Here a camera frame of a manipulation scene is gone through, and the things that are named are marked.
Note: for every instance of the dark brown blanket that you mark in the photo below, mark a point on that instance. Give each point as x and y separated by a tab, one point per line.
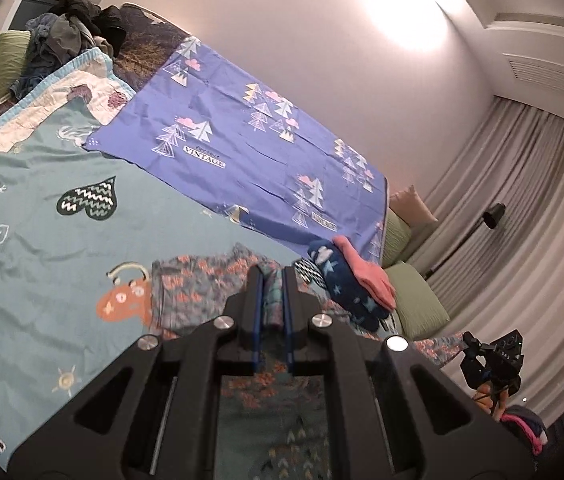
149	45

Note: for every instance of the beige pillow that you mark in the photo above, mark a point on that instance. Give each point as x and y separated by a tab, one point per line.
409	205

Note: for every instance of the white air vent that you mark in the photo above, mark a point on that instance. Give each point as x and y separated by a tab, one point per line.
554	76

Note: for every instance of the person's right hand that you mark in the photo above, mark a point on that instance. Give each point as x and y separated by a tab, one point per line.
492	401

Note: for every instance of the floral teal garment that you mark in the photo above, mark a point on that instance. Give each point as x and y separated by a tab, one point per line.
197	285

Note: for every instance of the folded coral garment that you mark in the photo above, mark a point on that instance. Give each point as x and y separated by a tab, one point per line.
369	272

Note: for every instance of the blue tree-print sheet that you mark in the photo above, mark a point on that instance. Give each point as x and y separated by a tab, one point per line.
242	130

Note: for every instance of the teal printed blanket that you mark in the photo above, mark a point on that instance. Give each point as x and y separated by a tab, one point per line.
52	240

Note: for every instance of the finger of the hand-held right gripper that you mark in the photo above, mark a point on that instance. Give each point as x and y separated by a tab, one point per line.
471	345

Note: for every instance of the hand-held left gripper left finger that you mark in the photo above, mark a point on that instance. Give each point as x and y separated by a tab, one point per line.
258	310

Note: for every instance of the pile of dark clothes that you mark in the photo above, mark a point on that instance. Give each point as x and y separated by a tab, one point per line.
69	25

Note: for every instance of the green pillow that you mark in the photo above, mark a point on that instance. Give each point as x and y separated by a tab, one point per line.
395	236
9	52
414	305

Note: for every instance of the black floor lamp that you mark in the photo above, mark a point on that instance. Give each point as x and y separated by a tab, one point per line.
466	240

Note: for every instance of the grey curtain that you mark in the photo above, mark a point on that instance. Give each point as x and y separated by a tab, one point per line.
521	220

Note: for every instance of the person's right forearm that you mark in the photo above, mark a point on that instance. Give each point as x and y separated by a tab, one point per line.
526	426

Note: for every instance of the folded navy star garment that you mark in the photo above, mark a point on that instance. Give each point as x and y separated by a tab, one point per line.
349	287

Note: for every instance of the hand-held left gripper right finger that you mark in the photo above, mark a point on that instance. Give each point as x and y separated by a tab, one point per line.
290	310

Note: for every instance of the white printed quilt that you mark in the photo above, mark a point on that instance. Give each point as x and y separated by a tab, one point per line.
62	85

